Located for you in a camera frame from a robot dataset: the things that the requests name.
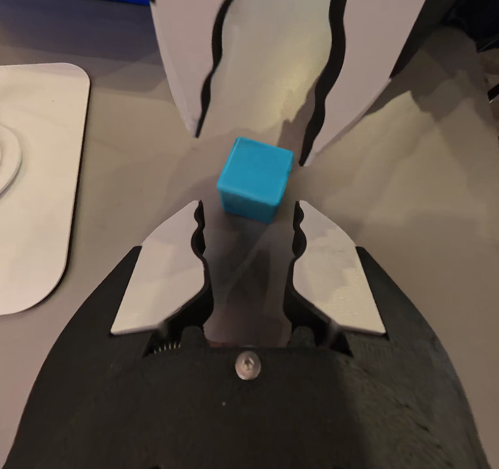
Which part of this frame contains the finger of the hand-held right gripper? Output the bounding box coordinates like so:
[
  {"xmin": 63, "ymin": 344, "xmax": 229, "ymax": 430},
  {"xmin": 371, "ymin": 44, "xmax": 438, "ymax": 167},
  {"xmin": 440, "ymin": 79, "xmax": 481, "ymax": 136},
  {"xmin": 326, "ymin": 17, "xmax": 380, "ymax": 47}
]
[
  {"xmin": 150, "ymin": 0, "xmax": 252, "ymax": 139},
  {"xmin": 298, "ymin": 0, "xmax": 443, "ymax": 168}
]

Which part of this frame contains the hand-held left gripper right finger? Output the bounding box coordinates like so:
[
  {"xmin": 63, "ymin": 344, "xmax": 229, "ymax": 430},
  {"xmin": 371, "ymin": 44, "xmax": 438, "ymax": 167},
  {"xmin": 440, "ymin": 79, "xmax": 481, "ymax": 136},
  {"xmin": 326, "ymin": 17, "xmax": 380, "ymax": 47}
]
[{"xmin": 284, "ymin": 200, "xmax": 387, "ymax": 337}]

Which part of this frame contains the light blue cube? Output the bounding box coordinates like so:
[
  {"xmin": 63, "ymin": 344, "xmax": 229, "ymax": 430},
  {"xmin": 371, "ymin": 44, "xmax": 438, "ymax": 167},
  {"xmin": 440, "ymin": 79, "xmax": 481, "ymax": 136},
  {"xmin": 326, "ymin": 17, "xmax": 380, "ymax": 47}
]
[{"xmin": 217, "ymin": 137, "xmax": 295, "ymax": 224}]

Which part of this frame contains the wooden document stand white base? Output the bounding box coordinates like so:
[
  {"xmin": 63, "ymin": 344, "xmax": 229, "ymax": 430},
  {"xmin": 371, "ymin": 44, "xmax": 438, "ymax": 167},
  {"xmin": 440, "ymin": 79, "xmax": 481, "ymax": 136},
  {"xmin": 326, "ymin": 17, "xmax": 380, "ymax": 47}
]
[{"xmin": 0, "ymin": 63, "xmax": 91, "ymax": 316}]

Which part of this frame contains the grey desk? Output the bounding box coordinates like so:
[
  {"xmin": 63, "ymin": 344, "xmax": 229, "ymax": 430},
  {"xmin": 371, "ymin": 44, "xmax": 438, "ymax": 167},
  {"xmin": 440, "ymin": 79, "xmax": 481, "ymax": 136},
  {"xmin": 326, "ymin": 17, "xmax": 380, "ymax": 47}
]
[{"xmin": 0, "ymin": 0, "xmax": 499, "ymax": 469}]

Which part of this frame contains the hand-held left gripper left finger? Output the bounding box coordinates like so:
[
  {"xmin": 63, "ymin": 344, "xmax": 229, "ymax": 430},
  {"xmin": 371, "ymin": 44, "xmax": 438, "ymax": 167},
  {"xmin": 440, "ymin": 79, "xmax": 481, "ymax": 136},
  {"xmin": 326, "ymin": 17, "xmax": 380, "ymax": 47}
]
[{"xmin": 110, "ymin": 200, "xmax": 214, "ymax": 335}]

